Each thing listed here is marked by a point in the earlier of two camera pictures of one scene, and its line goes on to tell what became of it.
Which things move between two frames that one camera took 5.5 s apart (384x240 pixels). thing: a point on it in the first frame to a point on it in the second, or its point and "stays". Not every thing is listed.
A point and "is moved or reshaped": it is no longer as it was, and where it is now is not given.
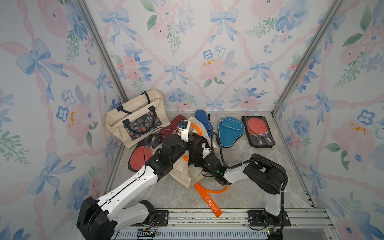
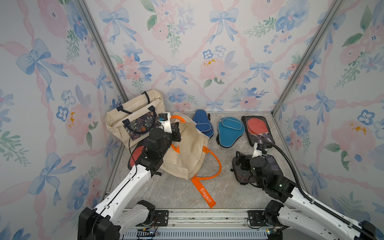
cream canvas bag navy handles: [132, 121] stays
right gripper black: [191, 154] to [240, 158]
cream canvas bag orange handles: [184, 170] is moved or reshaped
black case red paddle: [259, 131] stays
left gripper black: [188, 144] to [175, 132]
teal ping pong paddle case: [229, 129] stays
